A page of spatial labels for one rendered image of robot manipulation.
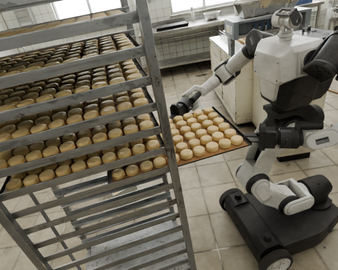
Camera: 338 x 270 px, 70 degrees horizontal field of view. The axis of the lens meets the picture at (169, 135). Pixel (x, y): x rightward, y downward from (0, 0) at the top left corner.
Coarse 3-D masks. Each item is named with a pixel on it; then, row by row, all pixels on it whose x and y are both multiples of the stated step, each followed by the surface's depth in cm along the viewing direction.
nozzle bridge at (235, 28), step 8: (304, 8) 225; (264, 16) 223; (304, 16) 224; (232, 24) 225; (240, 24) 230; (248, 24) 231; (256, 24) 231; (264, 24) 232; (304, 24) 226; (232, 32) 229; (240, 32) 234; (248, 32) 235; (272, 32) 231; (232, 40) 240; (232, 48) 244
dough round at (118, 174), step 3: (114, 171) 95; (117, 171) 95; (120, 171) 95; (123, 171) 95; (114, 174) 94; (117, 174) 94; (120, 174) 93; (123, 174) 94; (114, 177) 93; (117, 177) 93; (120, 177) 93
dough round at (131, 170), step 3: (132, 165) 97; (135, 165) 97; (126, 168) 96; (129, 168) 96; (132, 168) 95; (135, 168) 95; (126, 171) 94; (129, 171) 94; (132, 171) 94; (135, 171) 94; (129, 174) 94; (132, 174) 94; (135, 174) 94
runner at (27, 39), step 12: (132, 12) 64; (72, 24) 62; (84, 24) 63; (96, 24) 63; (108, 24) 64; (120, 24) 65; (12, 36) 60; (24, 36) 61; (36, 36) 61; (48, 36) 62; (60, 36) 63; (0, 48) 60; (12, 48) 61
